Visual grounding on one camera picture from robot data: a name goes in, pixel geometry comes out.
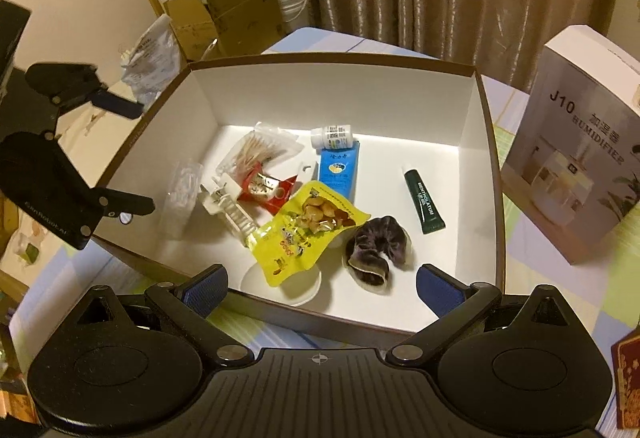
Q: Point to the clear floss pick box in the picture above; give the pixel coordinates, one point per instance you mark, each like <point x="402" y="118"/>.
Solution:
<point x="182" y="198"/>

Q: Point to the white plastic bag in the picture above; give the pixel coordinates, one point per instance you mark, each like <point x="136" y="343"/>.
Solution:
<point x="152" y="58"/>

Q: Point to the yellow snack packet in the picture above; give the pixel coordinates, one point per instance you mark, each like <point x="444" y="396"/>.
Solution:
<point x="300" y="238"/>

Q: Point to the bag of cotton swabs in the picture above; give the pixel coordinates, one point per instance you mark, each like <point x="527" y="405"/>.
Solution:
<point x="255" y="148"/>

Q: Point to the white hair claw clip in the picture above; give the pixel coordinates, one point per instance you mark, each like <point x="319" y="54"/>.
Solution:
<point x="225" y="203"/>

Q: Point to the red gift box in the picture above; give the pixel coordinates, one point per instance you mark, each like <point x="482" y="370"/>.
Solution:
<point x="627" y="378"/>

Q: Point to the white plastic spoon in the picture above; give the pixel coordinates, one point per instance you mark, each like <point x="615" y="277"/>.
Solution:
<point x="300" y="293"/>

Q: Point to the blue cream tube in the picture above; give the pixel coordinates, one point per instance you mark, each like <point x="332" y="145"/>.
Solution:
<point x="340" y="168"/>

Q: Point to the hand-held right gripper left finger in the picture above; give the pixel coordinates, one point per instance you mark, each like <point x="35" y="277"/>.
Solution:
<point x="205" y="290"/>

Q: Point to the large printed cardboard box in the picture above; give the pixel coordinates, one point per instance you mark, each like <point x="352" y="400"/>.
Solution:
<point x="245" y="13"/>

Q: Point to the dark scrunchie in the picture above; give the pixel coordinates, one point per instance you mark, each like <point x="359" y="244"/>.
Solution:
<point x="375" y="238"/>

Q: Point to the red candy packet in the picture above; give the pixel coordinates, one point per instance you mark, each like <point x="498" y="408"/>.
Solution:
<point x="260" y="188"/>

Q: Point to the small cardboard box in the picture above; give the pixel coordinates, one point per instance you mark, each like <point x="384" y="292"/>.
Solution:
<point x="192" y="28"/>

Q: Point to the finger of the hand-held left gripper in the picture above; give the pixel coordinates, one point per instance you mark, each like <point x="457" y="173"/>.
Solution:
<point x="112" y="100"/>
<point x="130" y="204"/>

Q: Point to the dark green gel tube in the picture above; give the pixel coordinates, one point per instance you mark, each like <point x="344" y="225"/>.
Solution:
<point x="425" y="203"/>

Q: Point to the white appliance carton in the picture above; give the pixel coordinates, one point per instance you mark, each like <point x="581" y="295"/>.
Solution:
<point x="565" y="143"/>

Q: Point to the brown cardboard box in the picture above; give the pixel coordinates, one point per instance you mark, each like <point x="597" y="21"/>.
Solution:
<point x="350" y="108"/>

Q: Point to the small white bottle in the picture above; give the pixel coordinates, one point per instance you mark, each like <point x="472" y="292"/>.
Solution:
<point x="332" y="135"/>

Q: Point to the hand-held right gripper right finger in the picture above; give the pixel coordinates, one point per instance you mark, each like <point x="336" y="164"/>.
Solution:
<point x="440" y="290"/>

